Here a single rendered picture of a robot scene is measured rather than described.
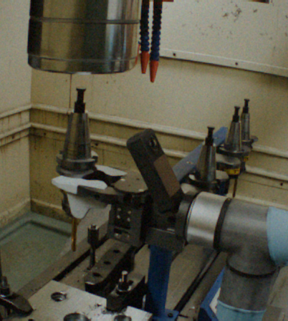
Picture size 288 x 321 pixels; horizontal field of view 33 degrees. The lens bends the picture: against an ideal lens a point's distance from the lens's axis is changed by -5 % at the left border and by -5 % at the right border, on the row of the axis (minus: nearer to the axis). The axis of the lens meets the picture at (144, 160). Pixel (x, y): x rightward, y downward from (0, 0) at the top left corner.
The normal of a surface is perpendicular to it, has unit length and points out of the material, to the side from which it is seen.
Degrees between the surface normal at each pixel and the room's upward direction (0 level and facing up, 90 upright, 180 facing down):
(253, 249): 90
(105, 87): 89
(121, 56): 90
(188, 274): 0
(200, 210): 44
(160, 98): 90
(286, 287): 24
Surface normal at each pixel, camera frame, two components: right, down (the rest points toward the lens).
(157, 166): 0.80, -0.33
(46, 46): -0.51, 0.25
